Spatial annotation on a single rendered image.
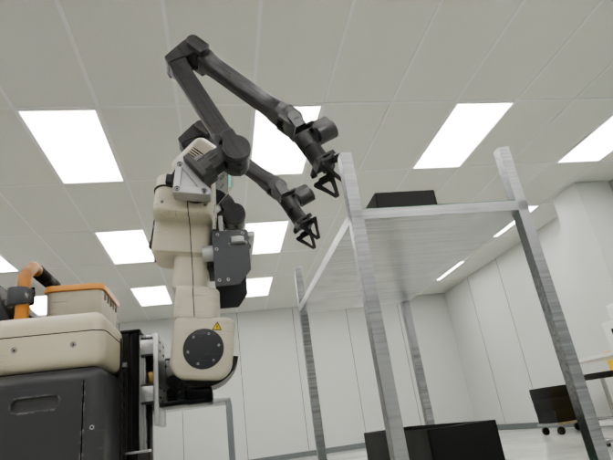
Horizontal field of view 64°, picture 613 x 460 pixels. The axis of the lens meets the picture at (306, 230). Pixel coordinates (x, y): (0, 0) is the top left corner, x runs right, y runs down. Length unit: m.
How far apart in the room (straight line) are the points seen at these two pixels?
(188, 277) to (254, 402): 9.20
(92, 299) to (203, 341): 0.31
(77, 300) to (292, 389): 9.39
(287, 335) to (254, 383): 1.21
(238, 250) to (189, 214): 0.18
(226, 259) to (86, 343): 0.42
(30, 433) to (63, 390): 0.10
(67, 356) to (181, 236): 0.46
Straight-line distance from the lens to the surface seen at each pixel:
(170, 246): 1.46
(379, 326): 1.06
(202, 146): 1.58
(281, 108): 1.49
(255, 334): 10.76
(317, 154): 1.42
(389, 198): 1.35
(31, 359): 1.25
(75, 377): 1.22
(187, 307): 1.37
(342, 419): 10.80
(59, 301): 1.44
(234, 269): 1.37
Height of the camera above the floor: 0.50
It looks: 22 degrees up
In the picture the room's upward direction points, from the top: 8 degrees counter-clockwise
